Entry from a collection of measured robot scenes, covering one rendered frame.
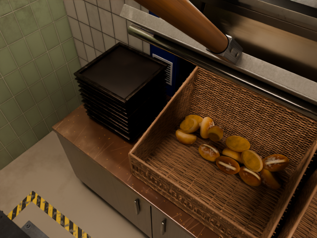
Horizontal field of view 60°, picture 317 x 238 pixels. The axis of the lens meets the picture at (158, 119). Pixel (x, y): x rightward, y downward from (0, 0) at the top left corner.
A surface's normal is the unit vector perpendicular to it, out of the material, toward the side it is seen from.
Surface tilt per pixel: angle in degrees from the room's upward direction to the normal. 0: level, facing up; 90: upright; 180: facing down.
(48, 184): 0
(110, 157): 0
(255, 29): 70
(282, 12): 90
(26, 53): 90
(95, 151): 0
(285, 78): 49
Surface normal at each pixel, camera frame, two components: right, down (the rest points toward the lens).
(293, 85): -0.47, 0.03
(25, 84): 0.79, 0.47
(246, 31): -0.58, 0.34
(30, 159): 0.00, -0.65
